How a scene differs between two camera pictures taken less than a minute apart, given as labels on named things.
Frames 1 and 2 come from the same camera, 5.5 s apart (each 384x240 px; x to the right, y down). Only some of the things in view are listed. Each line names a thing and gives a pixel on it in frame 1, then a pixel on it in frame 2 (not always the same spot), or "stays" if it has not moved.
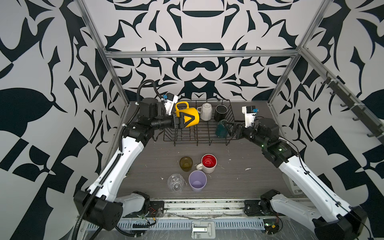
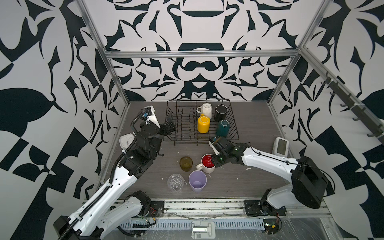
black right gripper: x=241 y=135 → x=216 y=163
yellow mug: x=190 y=110 → x=203 y=124
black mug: x=220 y=112 stays
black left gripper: x=179 y=123 → x=164 y=130
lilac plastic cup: x=197 y=180 stays
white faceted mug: x=205 y=111 stays
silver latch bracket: x=203 y=229 stays
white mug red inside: x=208 y=163 stays
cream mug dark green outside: x=221 y=128 stays
